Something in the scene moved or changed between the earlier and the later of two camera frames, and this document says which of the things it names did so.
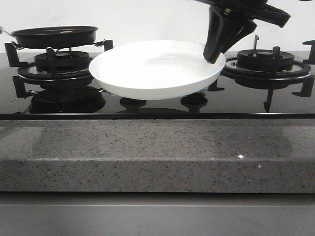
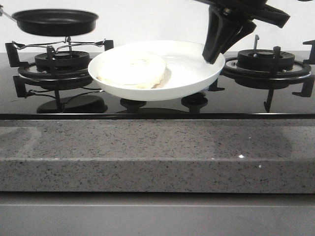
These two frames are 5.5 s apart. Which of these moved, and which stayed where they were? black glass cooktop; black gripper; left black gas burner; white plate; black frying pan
Moved: black frying pan
Stayed: black gripper; black glass cooktop; white plate; left black gas burner
